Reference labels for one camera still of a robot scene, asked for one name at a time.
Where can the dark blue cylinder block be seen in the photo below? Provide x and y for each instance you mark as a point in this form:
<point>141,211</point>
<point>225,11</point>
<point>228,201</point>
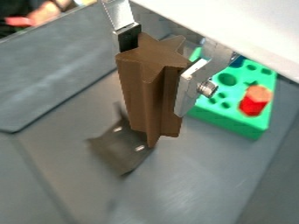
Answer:
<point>237,62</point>

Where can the brown star prism block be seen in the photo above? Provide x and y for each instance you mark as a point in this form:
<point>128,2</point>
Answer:
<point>148,72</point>

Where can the person's hand in background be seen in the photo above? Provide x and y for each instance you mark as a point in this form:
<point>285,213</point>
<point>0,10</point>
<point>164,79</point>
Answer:
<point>46,12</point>

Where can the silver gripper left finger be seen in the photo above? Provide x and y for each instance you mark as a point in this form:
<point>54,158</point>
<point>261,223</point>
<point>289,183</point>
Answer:
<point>125,28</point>

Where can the green shape sorter board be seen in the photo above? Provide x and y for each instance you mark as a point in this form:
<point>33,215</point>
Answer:
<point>220,109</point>

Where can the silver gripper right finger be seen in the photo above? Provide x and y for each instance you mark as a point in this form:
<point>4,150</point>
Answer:
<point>195,77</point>

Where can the red hexagonal prism block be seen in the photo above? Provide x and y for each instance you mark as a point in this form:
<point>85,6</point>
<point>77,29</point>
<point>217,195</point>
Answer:
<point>256,98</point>

